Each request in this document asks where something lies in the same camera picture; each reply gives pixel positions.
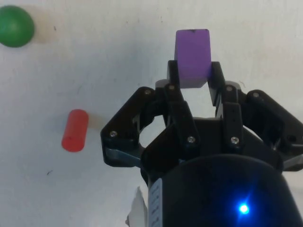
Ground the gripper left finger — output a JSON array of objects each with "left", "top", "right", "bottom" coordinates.
[{"left": 100, "top": 60, "right": 200, "bottom": 171}]

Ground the red cylinder block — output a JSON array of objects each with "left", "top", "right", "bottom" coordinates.
[{"left": 61, "top": 109, "right": 89, "bottom": 153}]

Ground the purple triangular block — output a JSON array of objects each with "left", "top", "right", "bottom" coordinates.
[{"left": 173, "top": 28, "right": 212, "bottom": 89}]

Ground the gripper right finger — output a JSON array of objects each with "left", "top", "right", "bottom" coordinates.
[{"left": 207, "top": 61, "right": 303, "bottom": 172}]

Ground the green ball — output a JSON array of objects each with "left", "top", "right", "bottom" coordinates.
[{"left": 0, "top": 5, "right": 36, "bottom": 48}]

